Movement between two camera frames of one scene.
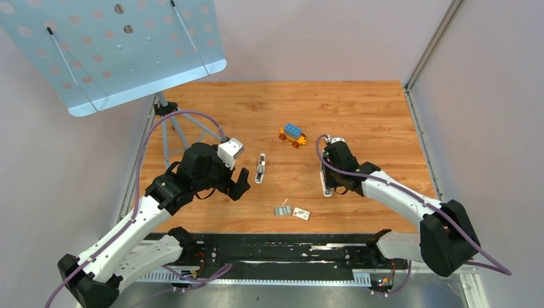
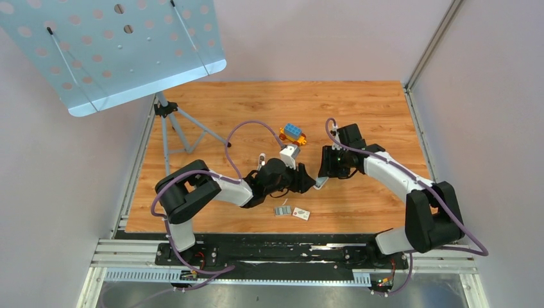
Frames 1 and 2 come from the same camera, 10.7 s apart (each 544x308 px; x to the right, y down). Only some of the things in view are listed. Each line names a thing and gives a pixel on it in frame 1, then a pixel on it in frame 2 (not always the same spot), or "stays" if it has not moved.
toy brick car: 292,133 stays
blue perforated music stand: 94,54 stays
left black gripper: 236,189 to 301,180
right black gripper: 329,181 to 328,169
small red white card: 301,213 stays
